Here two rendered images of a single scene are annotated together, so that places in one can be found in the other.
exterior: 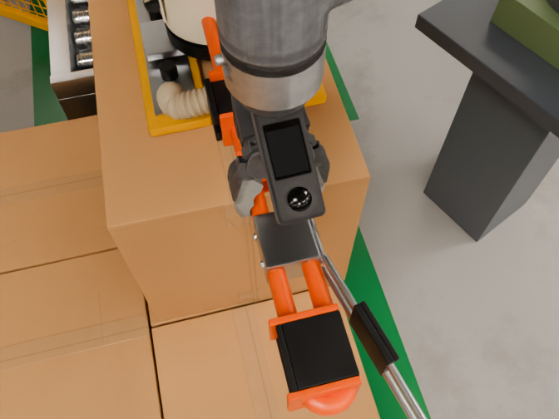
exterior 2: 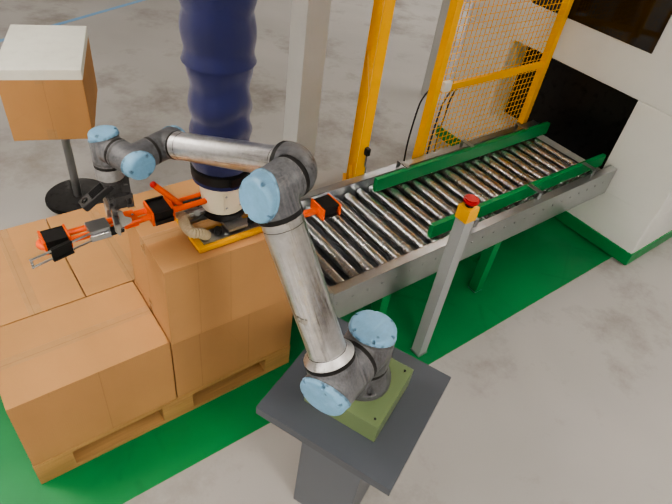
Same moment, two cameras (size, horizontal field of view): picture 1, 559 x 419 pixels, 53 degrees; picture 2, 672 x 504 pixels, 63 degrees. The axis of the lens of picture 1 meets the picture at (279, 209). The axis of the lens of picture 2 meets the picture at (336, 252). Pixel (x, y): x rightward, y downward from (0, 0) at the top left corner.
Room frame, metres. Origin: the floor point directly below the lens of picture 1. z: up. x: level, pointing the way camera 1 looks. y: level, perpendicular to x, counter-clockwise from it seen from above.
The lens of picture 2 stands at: (0.37, -1.60, 2.35)
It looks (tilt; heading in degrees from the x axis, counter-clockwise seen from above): 41 degrees down; 62
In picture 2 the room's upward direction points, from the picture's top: 9 degrees clockwise
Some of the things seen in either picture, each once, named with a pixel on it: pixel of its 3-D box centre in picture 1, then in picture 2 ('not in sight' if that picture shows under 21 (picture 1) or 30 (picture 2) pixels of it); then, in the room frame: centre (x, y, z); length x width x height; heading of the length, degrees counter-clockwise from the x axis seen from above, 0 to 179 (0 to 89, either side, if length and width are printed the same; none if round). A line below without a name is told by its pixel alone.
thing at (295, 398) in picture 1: (313, 357); (55, 239); (0.16, -0.03, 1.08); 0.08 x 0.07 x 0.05; 14
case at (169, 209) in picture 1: (220, 131); (217, 255); (0.72, 0.12, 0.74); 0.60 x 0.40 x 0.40; 13
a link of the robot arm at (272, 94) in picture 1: (269, 61); (109, 170); (0.36, 0.01, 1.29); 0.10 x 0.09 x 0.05; 104
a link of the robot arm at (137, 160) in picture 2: not in sight; (133, 158); (0.44, -0.08, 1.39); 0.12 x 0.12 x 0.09; 33
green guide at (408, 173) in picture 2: not in sight; (466, 149); (2.50, 0.87, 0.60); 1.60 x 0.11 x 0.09; 14
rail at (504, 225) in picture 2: not in sight; (494, 230); (2.30, 0.21, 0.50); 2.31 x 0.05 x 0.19; 14
